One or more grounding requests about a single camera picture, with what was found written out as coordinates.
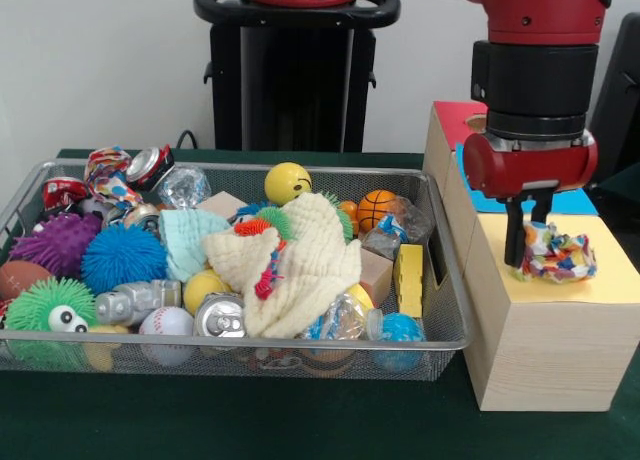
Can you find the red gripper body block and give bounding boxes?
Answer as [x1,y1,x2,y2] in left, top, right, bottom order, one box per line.
[462,129,600,199]

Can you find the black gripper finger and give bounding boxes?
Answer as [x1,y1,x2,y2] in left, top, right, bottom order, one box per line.
[503,194,527,269]
[531,190,554,227]

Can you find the colourful patch print cloth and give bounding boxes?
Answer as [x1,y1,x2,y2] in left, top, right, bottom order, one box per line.
[509,221,599,285]

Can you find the wooden box with three holes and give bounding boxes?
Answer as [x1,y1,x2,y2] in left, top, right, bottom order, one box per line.
[422,101,640,414]

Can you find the shallow mesh bin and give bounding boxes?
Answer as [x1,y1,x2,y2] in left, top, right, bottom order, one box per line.
[0,157,476,384]

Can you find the dark green tablecloth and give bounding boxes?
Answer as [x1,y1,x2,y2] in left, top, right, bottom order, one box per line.
[599,160,640,196]
[0,148,640,460]

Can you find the yellow foam block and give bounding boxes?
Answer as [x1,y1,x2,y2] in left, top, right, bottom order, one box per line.
[392,243,425,319]

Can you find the orange basketball toy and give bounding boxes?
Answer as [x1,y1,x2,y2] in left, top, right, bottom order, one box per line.
[357,189,401,233]

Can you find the blue globe ball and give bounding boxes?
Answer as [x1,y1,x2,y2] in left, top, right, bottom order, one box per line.
[372,312,426,371]

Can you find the cream knitted cloth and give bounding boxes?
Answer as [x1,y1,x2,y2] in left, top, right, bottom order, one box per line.
[202,192,362,339]

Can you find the yellow smiley ball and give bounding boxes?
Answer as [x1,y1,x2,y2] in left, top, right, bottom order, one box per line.
[264,162,314,205]

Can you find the multicolour spiky caterpillar toy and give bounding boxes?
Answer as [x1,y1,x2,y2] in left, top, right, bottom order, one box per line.
[233,204,301,301]

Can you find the crushed red soda can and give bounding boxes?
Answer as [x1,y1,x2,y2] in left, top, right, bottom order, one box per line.
[124,144,176,191]

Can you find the large blue spiky ball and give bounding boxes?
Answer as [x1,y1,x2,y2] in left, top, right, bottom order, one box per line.
[80,223,169,296]

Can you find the purple spiky ball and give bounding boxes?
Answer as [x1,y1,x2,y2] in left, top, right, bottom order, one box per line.
[9,212,104,279]

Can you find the large green spiky ball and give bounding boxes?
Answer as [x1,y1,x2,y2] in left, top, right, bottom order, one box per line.
[4,277,99,334]

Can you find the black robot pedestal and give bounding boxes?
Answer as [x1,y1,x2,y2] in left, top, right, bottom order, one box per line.
[192,0,402,154]

